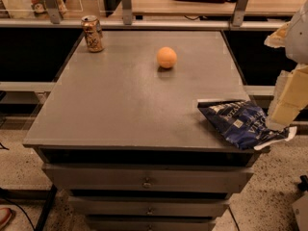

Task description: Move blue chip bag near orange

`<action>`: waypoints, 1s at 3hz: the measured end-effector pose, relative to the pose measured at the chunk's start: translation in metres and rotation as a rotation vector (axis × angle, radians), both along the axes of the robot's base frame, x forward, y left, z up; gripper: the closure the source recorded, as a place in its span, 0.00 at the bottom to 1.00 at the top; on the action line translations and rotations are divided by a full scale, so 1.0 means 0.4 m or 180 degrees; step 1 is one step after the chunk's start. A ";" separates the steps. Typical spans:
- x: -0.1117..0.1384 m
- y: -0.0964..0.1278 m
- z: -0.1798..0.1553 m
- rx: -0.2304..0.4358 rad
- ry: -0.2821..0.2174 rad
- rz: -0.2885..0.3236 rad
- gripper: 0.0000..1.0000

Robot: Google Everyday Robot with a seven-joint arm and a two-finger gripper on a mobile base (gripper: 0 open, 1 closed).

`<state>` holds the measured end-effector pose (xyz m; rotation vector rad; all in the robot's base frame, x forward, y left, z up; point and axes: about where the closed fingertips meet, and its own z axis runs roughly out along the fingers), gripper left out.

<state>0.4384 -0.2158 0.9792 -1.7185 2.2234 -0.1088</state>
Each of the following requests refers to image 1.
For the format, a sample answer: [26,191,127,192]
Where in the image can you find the gold soda can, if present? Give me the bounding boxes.
[81,15,104,53]

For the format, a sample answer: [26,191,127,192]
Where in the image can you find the drawer with knob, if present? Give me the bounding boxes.
[68,196,229,218]
[86,216,216,231]
[42,164,253,193]

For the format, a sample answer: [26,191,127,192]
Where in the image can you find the blue potato chip bag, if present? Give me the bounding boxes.
[197,100,297,150]

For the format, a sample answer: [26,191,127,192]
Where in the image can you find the grey drawer cabinet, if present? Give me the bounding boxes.
[24,31,258,220]

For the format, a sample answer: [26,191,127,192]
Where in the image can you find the bottom drawer with knob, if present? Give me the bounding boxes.
[86,216,216,231]

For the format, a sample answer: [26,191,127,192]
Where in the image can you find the black floor cable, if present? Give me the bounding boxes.
[0,195,37,231]

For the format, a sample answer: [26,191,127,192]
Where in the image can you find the white paper bag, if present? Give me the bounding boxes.
[0,0,67,19]

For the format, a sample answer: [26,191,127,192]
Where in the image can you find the middle drawer with knob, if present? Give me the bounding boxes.
[68,196,229,218]

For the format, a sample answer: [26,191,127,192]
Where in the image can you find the orange fruit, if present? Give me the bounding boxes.
[156,47,177,69]

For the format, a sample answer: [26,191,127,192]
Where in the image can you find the grey box on floor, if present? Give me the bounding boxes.
[292,193,308,231]

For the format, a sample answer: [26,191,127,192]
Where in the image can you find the top drawer with knob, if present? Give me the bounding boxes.
[42,164,253,193]

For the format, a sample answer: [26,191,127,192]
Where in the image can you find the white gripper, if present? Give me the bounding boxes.
[264,0,308,130]

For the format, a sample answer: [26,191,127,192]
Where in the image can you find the red shoe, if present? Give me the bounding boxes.
[0,208,13,229]

